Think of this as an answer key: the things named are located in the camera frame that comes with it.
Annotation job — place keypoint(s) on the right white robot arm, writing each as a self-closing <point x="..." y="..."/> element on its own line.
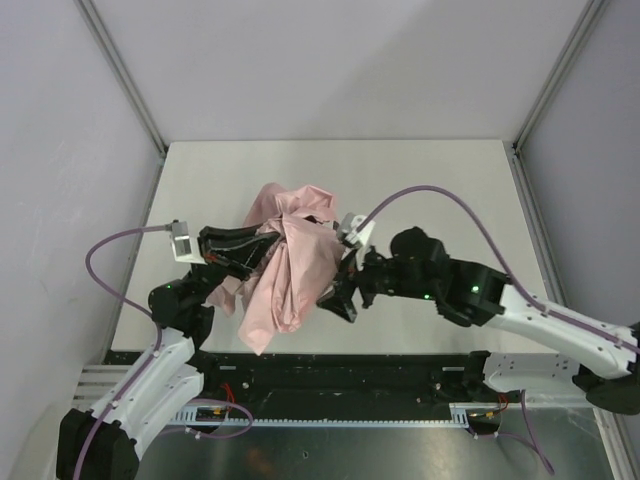
<point x="588" y="356"/>

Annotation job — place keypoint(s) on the pink folding umbrella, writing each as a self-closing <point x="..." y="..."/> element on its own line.
<point x="279" y="296"/>

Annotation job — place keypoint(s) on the aluminium frame post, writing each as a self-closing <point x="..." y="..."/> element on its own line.
<point x="110" y="51"/>
<point x="569" y="54"/>

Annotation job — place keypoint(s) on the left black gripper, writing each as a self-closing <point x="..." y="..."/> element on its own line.
<point x="211" y="251"/>

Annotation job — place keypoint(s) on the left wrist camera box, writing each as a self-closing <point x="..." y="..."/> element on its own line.
<point x="185" y="247"/>

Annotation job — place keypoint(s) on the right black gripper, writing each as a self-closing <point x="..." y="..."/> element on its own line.
<point x="357" y="278"/>

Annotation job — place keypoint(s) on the left aluminium frame post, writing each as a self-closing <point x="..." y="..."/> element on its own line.
<point x="110" y="51"/>

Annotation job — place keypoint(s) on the right aluminium frame post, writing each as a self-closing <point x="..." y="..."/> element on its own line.
<point x="569" y="54"/>

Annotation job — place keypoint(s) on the aluminium frame rail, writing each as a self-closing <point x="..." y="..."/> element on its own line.
<point x="536" y="226"/>

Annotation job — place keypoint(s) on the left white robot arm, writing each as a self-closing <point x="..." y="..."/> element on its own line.
<point x="108" y="440"/>

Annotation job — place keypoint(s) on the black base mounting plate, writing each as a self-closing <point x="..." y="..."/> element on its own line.
<point x="346" y="388"/>

